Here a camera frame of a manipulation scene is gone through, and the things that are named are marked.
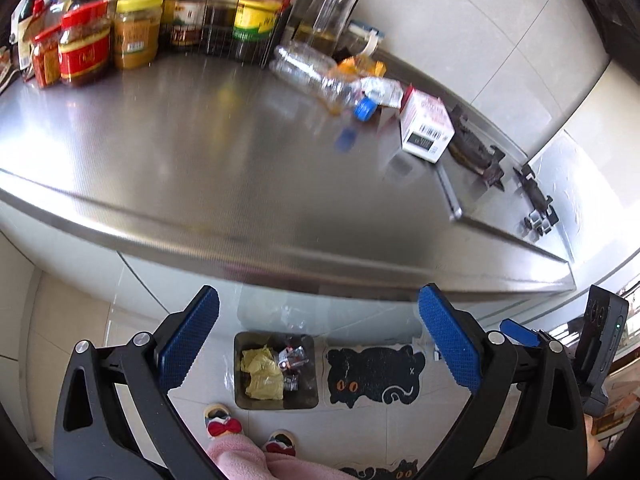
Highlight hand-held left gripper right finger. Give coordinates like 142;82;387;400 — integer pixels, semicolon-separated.
417;284;587;480

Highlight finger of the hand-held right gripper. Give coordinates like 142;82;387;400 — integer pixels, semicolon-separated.
500;318;543;348

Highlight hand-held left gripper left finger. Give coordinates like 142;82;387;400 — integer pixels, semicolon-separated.
52;285;221;480

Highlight yellow paper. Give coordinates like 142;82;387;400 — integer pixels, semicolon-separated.
241;346;276;373
245;367;286;401

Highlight grey trash bin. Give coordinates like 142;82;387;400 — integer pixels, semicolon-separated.
233;331;320;411

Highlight pink white medicine box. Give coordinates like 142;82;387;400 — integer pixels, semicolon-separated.
399;86;456;163

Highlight clear printed plastic wrapper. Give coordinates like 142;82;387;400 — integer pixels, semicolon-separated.
360;76;405;109

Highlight orange snack wrapper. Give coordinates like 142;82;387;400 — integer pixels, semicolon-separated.
337;55;388;78

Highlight crushed clear plastic bottle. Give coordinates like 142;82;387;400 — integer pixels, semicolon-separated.
270;42;376;121

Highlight person's right hand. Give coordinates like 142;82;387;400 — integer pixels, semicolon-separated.
584;412;607;480

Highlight black cat floor mat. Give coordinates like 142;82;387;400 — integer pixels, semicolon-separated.
340;457;418;480
325;344;426;406

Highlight red bow slipper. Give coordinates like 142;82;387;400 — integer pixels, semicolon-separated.
202;404;244;440
262;430;298;458

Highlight steel gas cooktop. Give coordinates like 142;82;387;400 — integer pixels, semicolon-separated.
434;105;571;261

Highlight black burner grate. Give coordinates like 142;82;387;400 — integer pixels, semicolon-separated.
445;105;507;190
512;164;551;211

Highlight person's pink pants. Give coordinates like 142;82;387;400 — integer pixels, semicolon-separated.
207;435;361;480

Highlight large red lid jar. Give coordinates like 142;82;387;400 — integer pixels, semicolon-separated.
58;0;112;87

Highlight yellow lid jar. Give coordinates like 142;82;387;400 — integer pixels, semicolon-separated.
112;0;164;70

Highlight glass jar blue lid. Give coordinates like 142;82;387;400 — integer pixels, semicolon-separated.
345;20;386;58

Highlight small red lid jar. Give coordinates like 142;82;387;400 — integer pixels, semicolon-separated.
31;26;63;88

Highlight group of condiment bottles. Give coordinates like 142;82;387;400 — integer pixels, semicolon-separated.
10;0;301;61

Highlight glass oil jug black lid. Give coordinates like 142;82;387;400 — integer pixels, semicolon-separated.
292;0;366;53

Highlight silver foil wall cover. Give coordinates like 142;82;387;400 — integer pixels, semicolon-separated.
530;130;640;261

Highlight black wire basket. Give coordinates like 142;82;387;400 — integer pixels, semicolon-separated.
165;0;293;66

